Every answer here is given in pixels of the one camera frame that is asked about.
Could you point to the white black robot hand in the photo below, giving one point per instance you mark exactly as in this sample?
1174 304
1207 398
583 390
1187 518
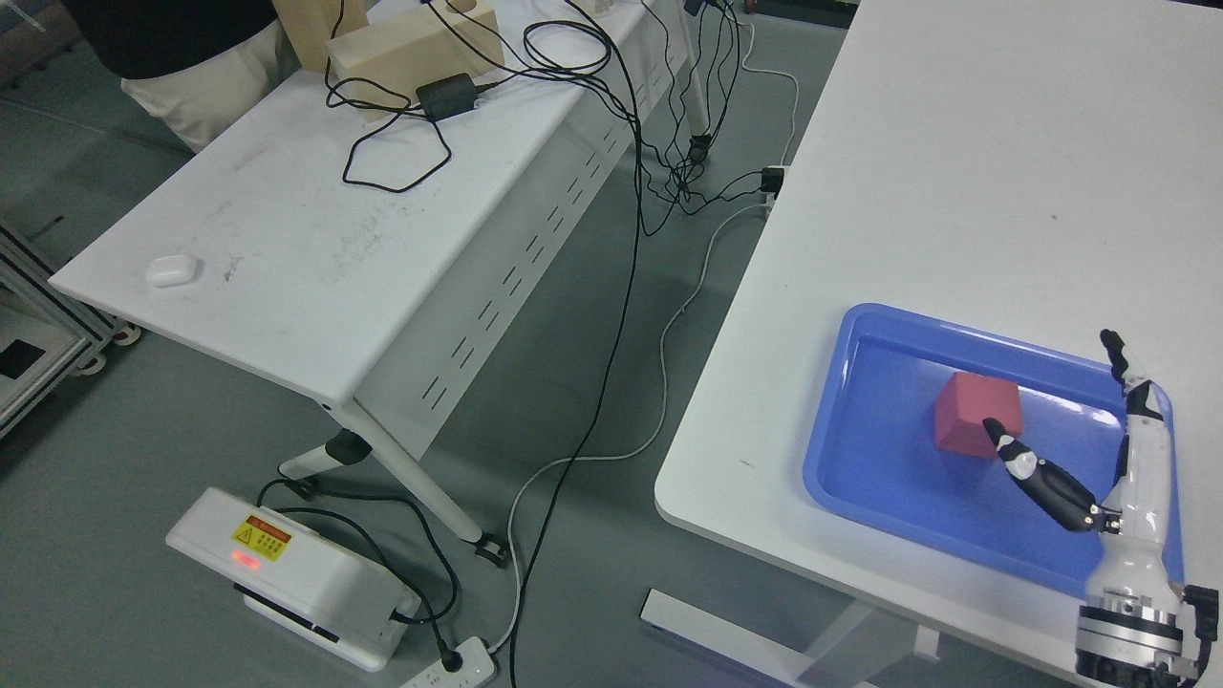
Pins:
1132 520

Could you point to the pink block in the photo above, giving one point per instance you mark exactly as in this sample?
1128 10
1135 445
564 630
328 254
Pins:
962 405

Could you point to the blue plastic tray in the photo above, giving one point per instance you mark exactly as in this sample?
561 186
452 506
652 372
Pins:
872 456

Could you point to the wooden block box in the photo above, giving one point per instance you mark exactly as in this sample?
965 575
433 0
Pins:
384 64

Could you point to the white desk with leg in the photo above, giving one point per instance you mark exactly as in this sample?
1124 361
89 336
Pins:
1040 170

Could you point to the white power strip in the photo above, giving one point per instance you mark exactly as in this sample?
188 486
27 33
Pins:
476 668

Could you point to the white folding table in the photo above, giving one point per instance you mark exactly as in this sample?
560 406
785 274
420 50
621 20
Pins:
380 304

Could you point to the black power adapter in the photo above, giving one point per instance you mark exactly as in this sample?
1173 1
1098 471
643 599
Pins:
453 95

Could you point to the white power supply box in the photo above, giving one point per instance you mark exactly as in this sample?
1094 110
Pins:
329 595

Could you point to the white earbuds case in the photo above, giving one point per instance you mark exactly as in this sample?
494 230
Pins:
172 270

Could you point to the person in black shirt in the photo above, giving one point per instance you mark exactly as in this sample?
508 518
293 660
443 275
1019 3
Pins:
197 66

